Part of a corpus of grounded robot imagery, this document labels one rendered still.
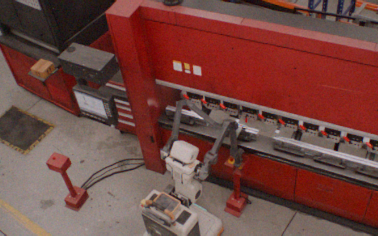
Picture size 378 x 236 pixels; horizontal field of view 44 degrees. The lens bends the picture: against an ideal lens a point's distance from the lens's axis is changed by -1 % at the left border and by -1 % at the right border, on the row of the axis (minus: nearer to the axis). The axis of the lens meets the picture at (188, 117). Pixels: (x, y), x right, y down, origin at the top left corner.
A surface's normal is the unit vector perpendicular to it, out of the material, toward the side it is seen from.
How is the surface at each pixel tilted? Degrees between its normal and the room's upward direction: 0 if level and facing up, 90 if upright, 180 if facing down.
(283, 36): 90
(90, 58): 1
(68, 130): 0
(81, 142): 0
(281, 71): 90
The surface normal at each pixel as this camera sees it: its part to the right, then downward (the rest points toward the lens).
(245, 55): -0.43, 0.68
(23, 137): -0.10, -0.69
